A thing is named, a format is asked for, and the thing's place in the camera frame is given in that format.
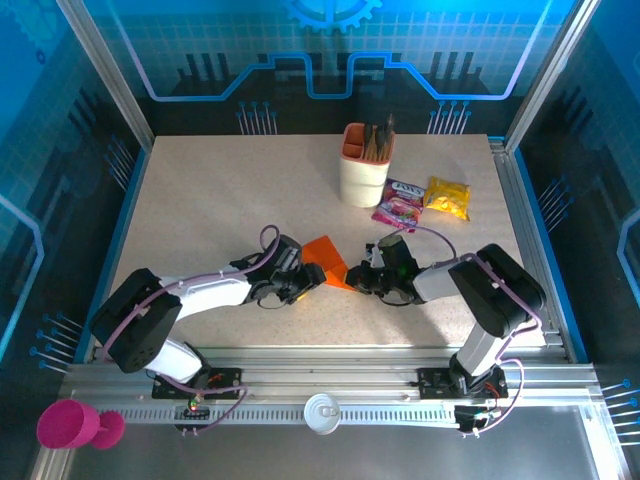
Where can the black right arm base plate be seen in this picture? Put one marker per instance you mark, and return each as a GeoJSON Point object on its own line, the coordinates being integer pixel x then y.
{"type": "Point", "coordinates": [432, 382]}

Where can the aluminium frame post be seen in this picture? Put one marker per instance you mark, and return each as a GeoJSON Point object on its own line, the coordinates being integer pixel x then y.
{"type": "Point", "coordinates": [550, 75]}
{"type": "Point", "coordinates": [110, 75]}

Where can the pink plastic goblet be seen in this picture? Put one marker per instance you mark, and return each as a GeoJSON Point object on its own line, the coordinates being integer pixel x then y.
{"type": "Point", "coordinates": [70, 425]}

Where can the purple berries candy bag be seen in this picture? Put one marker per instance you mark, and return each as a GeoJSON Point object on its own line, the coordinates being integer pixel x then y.
{"type": "Point", "coordinates": [400, 205]}

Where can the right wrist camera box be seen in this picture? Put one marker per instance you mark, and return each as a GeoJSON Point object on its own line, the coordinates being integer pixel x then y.
{"type": "Point", "coordinates": [374, 254]}

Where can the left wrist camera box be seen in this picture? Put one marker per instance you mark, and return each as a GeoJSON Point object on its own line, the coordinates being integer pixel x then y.
{"type": "Point", "coordinates": [292, 255]}

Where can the orange cloth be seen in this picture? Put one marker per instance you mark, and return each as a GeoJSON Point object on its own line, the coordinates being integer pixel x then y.
{"type": "Point", "coordinates": [325, 257]}

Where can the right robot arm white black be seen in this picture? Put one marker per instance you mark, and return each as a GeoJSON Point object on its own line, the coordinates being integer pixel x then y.
{"type": "Point", "coordinates": [500, 295]}

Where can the yellow snack bag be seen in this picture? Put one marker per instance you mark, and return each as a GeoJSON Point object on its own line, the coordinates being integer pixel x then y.
{"type": "Point", "coordinates": [447, 197]}

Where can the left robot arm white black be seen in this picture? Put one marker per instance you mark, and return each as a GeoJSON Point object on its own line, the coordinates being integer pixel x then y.
{"type": "Point", "coordinates": [140, 325]}

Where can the cream utensil holder orange rim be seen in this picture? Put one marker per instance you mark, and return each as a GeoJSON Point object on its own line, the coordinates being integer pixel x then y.
{"type": "Point", "coordinates": [362, 182]}

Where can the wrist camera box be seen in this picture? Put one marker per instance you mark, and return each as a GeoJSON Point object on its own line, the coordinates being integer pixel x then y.
{"type": "Point", "coordinates": [374, 254]}
{"type": "Point", "coordinates": [292, 255]}

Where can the aluminium frame rail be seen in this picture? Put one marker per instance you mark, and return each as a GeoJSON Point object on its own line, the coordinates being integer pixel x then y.
{"type": "Point", "coordinates": [325, 370]}

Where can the brown wooden utensil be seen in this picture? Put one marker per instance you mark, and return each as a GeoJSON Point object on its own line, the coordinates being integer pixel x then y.
{"type": "Point", "coordinates": [372, 145]}

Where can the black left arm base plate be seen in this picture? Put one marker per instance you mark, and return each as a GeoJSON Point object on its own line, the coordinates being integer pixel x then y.
{"type": "Point", "coordinates": [225, 381]}

